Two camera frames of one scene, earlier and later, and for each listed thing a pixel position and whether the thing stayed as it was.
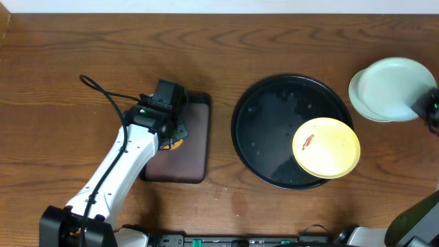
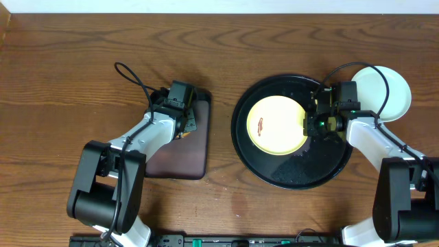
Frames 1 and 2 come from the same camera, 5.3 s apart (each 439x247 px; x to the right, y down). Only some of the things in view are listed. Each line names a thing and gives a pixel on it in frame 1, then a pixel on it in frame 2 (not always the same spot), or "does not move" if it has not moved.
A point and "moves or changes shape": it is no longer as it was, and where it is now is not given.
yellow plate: x=326 y=147 → x=275 y=125
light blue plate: x=389 y=86 moves or changes shape
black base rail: x=180 y=240 does not move
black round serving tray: x=265 y=121 does not move
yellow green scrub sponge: x=174 y=145 moves or changes shape
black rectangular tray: x=188 y=162 does not move
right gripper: x=421 y=104 → x=309 y=127
